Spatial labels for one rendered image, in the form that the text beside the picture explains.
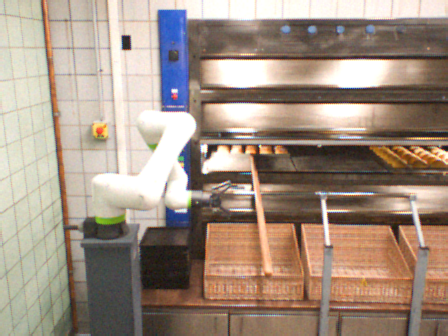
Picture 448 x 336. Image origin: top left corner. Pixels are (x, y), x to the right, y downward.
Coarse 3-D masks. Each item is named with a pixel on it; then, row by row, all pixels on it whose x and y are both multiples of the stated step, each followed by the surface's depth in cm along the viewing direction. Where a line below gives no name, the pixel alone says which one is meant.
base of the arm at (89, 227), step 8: (80, 224) 188; (88, 224) 187; (96, 224) 187; (104, 224) 185; (112, 224) 185; (120, 224) 187; (88, 232) 186; (96, 232) 187; (104, 232) 185; (112, 232) 185; (120, 232) 188; (128, 232) 190
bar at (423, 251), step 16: (208, 192) 255; (240, 192) 255; (272, 192) 254; (288, 192) 254; (304, 192) 254; (320, 192) 254; (336, 192) 253; (352, 192) 253; (368, 192) 253; (384, 192) 253; (416, 224) 244; (416, 272) 241; (416, 288) 241; (320, 304) 249; (416, 304) 244; (320, 320) 249; (416, 320) 246
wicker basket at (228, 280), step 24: (216, 240) 296; (240, 240) 296; (288, 240) 295; (216, 264) 296; (240, 264) 295; (288, 264) 295; (216, 288) 256; (240, 288) 269; (264, 288) 269; (288, 288) 269
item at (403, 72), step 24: (216, 72) 274; (240, 72) 274; (264, 72) 274; (288, 72) 273; (312, 72) 273; (336, 72) 272; (360, 72) 272; (384, 72) 272; (408, 72) 271; (432, 72) 271
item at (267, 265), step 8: (256, 176) 273; (256, 184) 256; (256, 192) 243; (256, 200) 232; (256, 208) 223; (264, 224) 201; (264, 232) 191; (264, 240) 183; (264, 248) 176; (264, 256) 170; (264, 264) 164; (264, 272) 160; (272, 272) 160
